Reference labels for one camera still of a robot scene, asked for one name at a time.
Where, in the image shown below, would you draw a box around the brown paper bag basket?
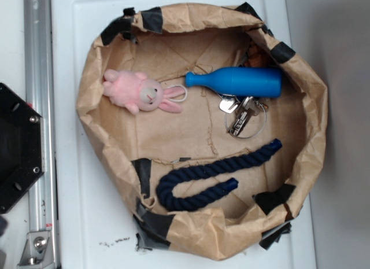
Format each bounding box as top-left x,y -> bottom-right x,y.
76,3 -> 328,260

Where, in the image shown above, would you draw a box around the silver keys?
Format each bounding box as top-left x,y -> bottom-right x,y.
219,94 -> 269,139

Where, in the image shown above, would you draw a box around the pink plush bunny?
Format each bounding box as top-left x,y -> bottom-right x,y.
103,69 -> 188,115

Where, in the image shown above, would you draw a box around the blue plastic bottle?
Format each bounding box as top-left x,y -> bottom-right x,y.
185,67 -> 282,98

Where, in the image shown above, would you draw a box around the white tray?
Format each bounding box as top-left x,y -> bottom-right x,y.
51,0 -> 316,268

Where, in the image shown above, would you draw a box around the metal key ring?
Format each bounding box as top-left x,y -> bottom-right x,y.
224,102 -> 267,139

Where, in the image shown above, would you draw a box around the dark blue twisted rope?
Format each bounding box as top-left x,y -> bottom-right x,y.
156,138 -> 283,212

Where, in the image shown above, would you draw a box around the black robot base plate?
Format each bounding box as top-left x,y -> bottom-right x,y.
1,83 -> 44,215

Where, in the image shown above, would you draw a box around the aluminium extrusion rail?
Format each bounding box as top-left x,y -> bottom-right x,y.
24,0 -> 61,268

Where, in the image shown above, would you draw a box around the metal corner bracket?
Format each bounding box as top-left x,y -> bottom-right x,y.
17,230 -> 54,268

